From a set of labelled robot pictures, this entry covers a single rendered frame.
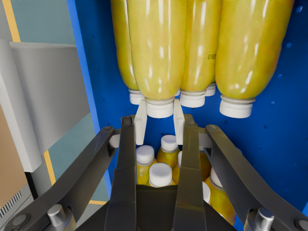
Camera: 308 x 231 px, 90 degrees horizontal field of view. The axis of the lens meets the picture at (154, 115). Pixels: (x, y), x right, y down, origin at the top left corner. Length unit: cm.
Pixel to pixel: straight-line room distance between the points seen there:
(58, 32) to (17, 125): 113
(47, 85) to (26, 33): 114
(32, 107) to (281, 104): 54
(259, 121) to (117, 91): 26
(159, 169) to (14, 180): 38
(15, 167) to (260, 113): 56
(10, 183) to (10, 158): 6
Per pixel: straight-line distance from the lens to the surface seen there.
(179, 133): 16
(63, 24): 150
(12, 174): 53
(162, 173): 27
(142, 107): 19
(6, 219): 229
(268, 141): 33
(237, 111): 22
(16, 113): 46
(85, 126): 165
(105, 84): 25
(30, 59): 51
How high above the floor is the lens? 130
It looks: 66 degrees down
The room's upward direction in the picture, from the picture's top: 174 degrees counter-clockwise
